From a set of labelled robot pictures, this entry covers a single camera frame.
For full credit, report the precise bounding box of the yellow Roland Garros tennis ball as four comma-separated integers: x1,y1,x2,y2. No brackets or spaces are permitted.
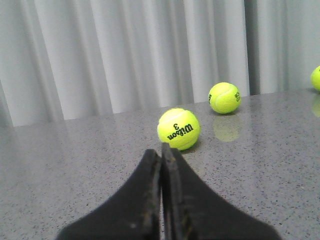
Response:
208,82,242,114

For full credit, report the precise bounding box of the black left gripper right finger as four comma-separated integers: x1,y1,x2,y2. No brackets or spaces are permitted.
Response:
161,143,280,240

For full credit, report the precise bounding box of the yellow middle back tennis ball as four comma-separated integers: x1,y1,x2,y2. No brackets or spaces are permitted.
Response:
310,66,320,91

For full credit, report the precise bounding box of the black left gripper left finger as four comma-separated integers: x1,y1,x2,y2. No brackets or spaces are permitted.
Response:
57,149,161,240

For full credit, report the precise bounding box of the yellow Wilson 3 tennis ball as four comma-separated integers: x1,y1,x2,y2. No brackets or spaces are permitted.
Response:
157,108,201,151

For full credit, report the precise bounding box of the white pleated curtain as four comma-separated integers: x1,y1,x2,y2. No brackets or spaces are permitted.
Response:
0,0,320,127

